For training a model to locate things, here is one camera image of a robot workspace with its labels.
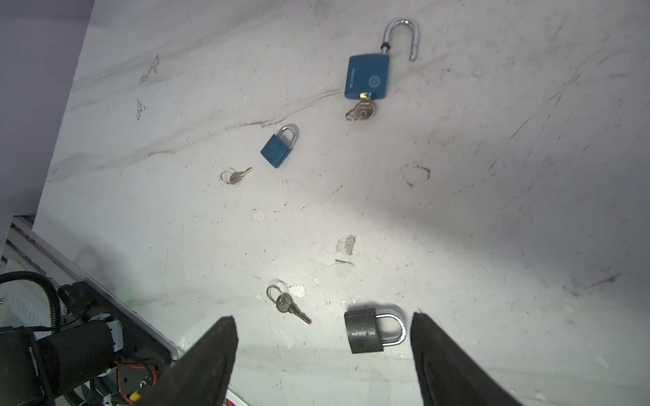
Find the black padlock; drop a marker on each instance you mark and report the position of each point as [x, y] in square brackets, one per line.
[365, 334]

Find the small blue padlock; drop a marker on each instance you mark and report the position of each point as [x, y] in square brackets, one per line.
[280, 145]

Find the key near black padlock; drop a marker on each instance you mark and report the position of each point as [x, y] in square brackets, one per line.
[285, 304]

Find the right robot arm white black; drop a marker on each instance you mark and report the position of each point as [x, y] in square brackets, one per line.
[87, 337]

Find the key near small blue padlock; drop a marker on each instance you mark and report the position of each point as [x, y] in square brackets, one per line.
[232, 178]

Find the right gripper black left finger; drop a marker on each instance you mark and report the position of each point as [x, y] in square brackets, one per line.
[199, 377]

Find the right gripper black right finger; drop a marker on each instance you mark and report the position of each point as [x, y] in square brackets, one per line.
[446, 373]

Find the key with ring for large padlock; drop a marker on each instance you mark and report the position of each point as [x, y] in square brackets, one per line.
[363, 110]

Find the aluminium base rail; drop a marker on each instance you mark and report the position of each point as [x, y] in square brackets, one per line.
[76, 274]

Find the large blue padlock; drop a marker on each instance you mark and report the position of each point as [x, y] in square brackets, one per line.
[367, 74]

